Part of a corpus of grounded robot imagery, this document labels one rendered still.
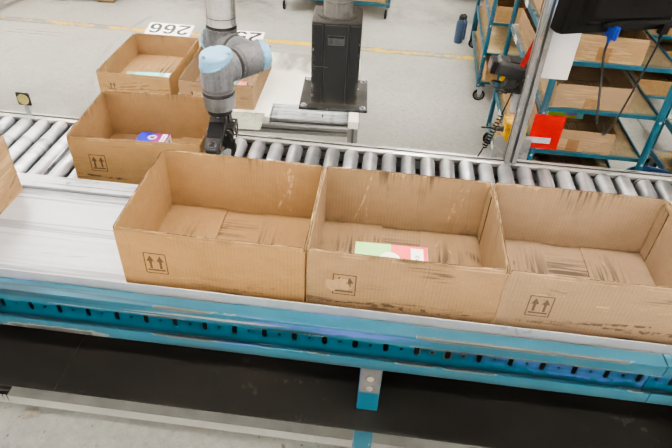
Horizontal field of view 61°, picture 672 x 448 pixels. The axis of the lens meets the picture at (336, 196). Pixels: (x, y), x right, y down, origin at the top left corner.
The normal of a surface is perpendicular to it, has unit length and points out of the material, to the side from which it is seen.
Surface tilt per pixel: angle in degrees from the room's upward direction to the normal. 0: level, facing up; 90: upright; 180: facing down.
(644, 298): 90
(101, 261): 0
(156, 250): 90
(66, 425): 0
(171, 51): 88
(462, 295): 90
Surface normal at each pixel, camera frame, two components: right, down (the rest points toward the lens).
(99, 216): 0.04, -0.79
